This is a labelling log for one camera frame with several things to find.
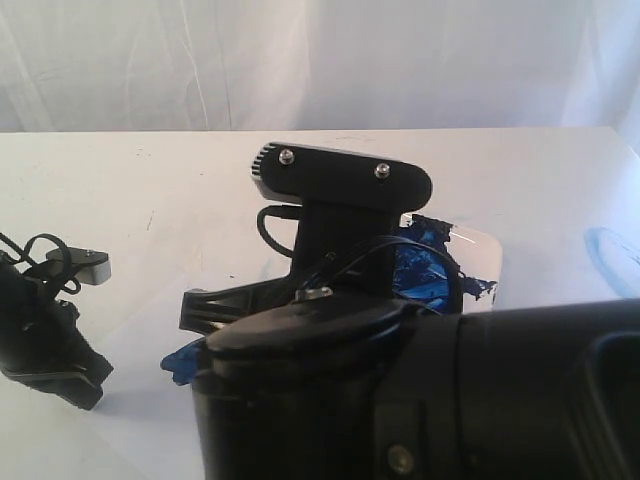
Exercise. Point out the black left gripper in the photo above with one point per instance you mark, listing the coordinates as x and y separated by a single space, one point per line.
38 337

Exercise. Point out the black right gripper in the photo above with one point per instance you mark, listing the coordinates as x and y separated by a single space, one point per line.
337 387

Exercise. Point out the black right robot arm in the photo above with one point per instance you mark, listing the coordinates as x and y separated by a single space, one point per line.
542 393

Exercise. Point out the white paper sheet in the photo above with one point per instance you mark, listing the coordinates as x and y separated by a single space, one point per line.
146 422

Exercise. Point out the white square paint plate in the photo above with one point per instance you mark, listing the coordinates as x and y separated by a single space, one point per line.
419 275

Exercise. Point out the white backdrop curtain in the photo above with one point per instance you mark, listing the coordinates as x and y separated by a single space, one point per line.
287 65

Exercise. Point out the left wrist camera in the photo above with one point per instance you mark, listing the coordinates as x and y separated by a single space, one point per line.
85 266

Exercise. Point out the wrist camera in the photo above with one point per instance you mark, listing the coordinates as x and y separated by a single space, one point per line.
85 266
299 174

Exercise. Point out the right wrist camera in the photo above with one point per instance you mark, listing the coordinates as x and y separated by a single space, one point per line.
299 174

